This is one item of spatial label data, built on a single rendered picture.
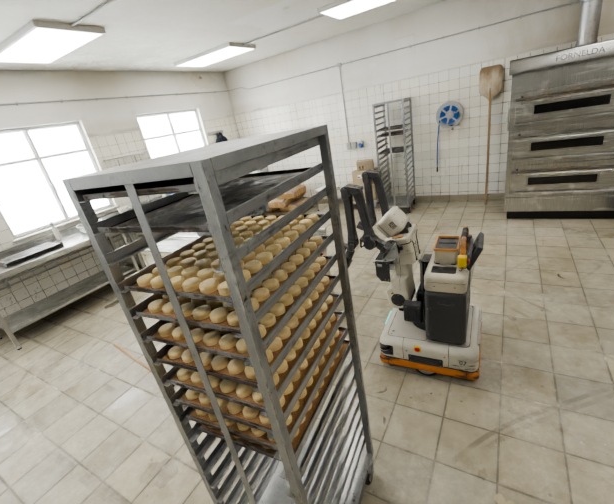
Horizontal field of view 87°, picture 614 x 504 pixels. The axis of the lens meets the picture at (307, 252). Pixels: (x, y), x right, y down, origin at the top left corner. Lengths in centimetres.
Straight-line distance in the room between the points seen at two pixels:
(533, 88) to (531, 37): 118
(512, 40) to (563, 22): 56
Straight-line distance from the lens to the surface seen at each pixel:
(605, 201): 548
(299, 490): 124
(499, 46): 615
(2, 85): 583
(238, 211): 78
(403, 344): 250
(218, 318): 90
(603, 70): 519
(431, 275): 219
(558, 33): 617
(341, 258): 130
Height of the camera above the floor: 186
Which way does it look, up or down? 23 degrees down
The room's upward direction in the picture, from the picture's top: 11 degrees counter-clockwise
